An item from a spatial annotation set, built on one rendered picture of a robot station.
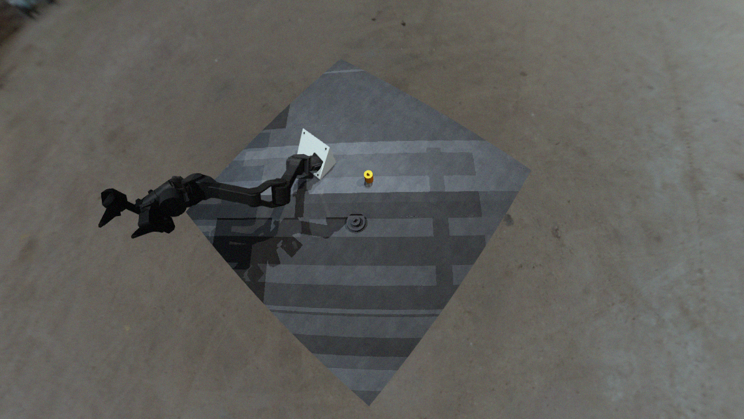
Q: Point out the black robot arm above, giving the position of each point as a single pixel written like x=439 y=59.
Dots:
x=177 y=194

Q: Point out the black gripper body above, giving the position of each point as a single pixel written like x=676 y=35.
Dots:
x=117 y=201

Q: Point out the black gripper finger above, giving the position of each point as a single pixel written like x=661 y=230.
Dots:
x=108 y=216
x=141 y=231

